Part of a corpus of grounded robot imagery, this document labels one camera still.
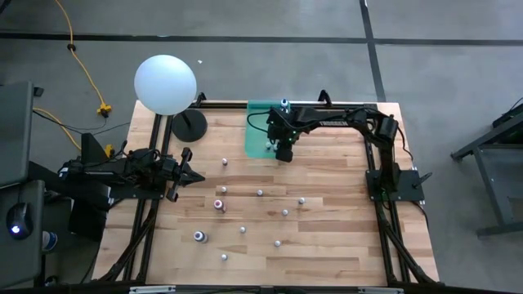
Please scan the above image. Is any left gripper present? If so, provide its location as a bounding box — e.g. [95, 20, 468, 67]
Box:
[161, 147, 205, 202]

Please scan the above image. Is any teal translucent plastic bin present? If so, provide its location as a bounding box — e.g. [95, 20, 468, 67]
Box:
[244, 100, 292, 159]

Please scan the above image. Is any white globe lamp black stand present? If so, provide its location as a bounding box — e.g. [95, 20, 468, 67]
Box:
[133, 54, 209, 144]

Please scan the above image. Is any white blue cup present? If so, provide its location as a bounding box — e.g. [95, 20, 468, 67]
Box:
[41, 230, 60, 252]

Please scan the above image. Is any black computer mouse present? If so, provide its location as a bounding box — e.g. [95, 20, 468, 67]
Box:
[5, 201, 34, 241]

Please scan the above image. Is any grey desk panel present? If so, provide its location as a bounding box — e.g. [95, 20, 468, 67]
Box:
[0, 179, 46, 289]
[0, 80, 35, 188]

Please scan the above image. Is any grey metal cart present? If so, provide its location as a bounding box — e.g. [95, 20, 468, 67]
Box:
[449, 97, 523, 240]

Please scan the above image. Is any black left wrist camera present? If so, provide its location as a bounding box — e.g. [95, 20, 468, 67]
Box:
[161, 159, 181, 181]

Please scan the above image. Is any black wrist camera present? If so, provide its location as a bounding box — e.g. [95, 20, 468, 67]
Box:
[275, 146, 294, 163]
[161, 159, 181, 181]

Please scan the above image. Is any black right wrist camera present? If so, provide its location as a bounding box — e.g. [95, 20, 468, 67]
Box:
[275, 146, 294, 163]

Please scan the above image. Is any black camera cable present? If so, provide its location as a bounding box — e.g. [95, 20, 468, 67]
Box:
[246, 110, 271, 135]

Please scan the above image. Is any yellow extension cord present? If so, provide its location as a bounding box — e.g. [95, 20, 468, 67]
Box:
[31, 0, 115, 159]

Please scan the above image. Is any silver bracket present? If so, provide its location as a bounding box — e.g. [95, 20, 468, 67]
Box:
[357, 287, 406, 294]
[128, 285, 177, 294]

